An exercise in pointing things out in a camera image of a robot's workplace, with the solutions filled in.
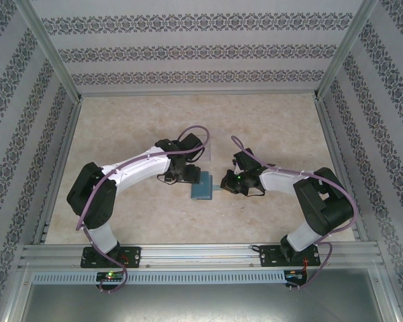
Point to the teal card holder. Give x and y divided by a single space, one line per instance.
203 191

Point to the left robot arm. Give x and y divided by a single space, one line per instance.
134 167

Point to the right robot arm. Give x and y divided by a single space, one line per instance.
282 181

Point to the grey metal panel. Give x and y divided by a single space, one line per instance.
201 302

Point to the aluminium mounting rail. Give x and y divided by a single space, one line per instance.
201 255

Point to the aluminium back rail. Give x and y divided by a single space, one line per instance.
198 94

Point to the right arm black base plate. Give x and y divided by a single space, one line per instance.
268 256

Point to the aluminium side rail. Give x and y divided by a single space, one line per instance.
67 134
329 134

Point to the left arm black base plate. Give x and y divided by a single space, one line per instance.
134 256

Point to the aluminium frame post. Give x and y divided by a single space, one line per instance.
53 57
346 50

